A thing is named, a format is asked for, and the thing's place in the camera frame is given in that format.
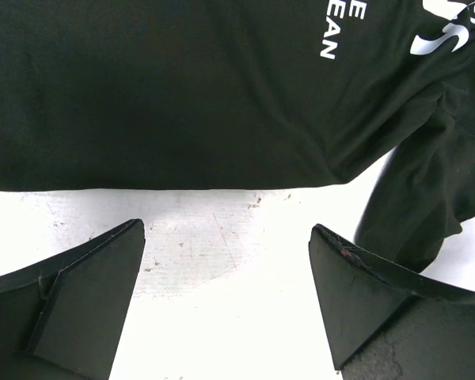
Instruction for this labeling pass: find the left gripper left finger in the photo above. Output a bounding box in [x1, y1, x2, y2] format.
[0, 219, 145, 379]

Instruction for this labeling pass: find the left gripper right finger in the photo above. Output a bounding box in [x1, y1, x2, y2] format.
[309, 224, 475, 379]

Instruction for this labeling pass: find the black printed t shirt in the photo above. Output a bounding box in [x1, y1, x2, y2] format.
[0, 1, 475, 272]

